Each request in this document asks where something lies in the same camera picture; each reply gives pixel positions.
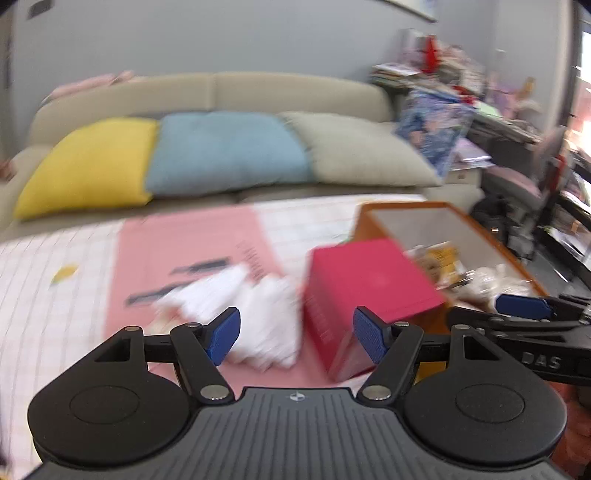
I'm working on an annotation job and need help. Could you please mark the yellow pillow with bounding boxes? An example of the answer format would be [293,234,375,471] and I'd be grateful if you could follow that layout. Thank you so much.
[14,117,160,220]

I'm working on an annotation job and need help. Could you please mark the white cloth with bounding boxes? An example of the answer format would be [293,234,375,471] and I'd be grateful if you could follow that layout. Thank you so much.
[154,265,303,370]

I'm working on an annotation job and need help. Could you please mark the clear plastic bag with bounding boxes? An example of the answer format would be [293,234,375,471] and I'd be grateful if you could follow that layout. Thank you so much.
[471,267,532,301]

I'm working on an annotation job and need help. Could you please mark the grey desk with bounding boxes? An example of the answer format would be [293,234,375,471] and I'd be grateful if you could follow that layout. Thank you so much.
[471,104,543,144]

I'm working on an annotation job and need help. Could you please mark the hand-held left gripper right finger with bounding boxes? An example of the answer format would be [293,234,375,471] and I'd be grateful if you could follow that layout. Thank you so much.
[353,305,509,400]

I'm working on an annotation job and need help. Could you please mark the checkered fruit print tablecloth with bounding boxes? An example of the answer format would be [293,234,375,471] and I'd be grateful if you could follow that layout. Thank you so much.
[0,194,426,462]

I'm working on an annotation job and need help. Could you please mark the orange cardboard box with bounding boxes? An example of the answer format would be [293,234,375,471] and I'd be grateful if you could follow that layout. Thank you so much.
[353,202,550,372]

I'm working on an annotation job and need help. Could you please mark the black backpack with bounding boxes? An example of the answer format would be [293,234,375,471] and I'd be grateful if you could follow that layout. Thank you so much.
[471,196,536,259]

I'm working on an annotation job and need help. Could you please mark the grey-green pillow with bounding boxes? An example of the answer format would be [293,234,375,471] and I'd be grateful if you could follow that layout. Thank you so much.
[281,111,441,188]

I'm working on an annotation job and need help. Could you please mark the beige sofa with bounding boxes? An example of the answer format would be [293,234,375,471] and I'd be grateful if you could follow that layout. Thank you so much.
[0,71,485,232]

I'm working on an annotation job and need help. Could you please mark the red cube box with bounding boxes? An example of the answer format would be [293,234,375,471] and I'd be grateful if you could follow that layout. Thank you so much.
[302,237,446,383]

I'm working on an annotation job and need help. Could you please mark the blue pillow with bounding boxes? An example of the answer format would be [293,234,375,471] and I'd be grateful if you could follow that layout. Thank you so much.
[147,111,315,197]

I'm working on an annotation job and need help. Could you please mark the plastic document sleeves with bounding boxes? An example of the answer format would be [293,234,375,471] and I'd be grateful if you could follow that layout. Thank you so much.
[450,138,495,171]

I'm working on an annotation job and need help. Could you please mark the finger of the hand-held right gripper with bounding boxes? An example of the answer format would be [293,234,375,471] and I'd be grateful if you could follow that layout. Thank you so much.
[447,307,591,340]
[496,294,591,319]

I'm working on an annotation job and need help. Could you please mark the pile of books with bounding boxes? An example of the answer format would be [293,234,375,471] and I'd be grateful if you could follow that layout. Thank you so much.
[369,62,444,88]

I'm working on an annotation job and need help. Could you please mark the red paper ornament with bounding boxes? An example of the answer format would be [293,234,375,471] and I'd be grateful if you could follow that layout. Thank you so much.
[422,36,441,72]

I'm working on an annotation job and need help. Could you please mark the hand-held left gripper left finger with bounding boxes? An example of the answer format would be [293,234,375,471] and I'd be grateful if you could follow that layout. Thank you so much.
[90,307,242,402]

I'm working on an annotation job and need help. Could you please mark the blue patterned bag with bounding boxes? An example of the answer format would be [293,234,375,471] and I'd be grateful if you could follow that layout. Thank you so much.
[396,90,476,178]

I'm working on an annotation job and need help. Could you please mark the pink orange cloth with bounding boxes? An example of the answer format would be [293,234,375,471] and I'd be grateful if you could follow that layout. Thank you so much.
[566,392,591,480]

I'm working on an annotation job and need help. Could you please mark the pink grey desk chair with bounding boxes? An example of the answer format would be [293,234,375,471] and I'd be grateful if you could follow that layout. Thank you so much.
[489,129,568,259]

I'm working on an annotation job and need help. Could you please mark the pink mat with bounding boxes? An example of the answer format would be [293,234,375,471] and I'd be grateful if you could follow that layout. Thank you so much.
[104,205,333,388]

